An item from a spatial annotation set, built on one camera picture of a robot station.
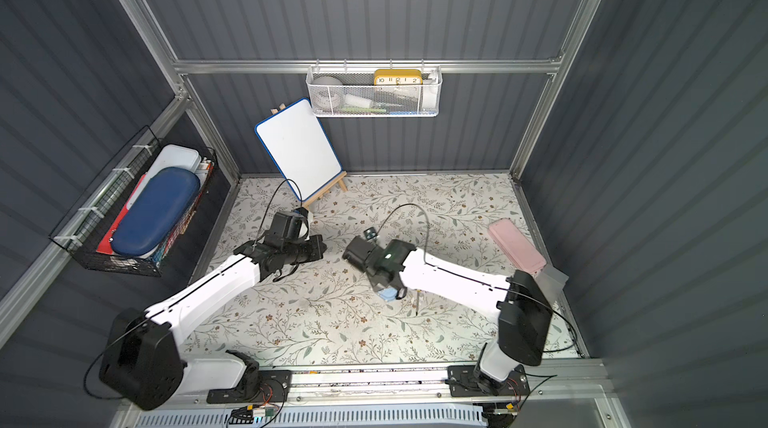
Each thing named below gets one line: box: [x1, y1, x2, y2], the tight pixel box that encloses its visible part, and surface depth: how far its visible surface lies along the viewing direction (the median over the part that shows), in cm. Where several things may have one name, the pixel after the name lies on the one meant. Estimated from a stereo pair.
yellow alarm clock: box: [374, 69, 423, 86], surface depth 90 cm
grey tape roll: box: [311, 76, 345, 110], surface depth 89 cm
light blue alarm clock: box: [378, 288, 398, 301], surface depth 74 cm
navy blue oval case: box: [111, 167, 201, 256], surface depth 69 cm
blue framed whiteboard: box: [254, 98, 343, 202], surface depth 95 cm
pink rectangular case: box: [488, 218, 547, 274], surface depth 101 cm
